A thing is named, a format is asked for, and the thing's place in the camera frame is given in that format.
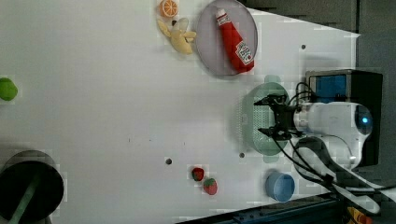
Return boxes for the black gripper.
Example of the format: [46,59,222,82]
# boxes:
[254,94,297,141]

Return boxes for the mint green oval strainer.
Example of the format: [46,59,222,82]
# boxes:
[236,75,289,163]

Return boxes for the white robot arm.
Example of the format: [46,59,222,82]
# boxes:
[254,94,380,214]

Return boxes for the red ketchup bottle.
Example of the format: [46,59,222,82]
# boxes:
[216,8,254,74]

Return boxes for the blue bowl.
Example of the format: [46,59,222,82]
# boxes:
[265,172,295,203]

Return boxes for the black toaster oven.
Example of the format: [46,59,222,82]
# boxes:
[305,69,383,167]

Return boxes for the large red toy strawberry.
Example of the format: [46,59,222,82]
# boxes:
[203,178,218,195]

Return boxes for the small red toy strawberry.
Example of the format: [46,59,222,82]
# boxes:
[191,167,205,181]

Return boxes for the grey oval plate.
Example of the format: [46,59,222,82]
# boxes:
[195,0,258,76]

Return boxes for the peeled toy banana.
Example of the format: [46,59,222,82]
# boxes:
[157,18,197,55]

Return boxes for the toy orange half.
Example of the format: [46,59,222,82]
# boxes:
[159,0,178,18]

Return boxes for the black utensil cup with spatula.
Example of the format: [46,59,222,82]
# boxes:
[1,150,65,224]

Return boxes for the green slotted spatula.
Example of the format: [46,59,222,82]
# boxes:
[8,175,40,224]

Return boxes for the green toy lime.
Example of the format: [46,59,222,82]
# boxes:
[0,77,19,101]

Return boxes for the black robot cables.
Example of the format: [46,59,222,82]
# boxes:
[272,81,396,190]

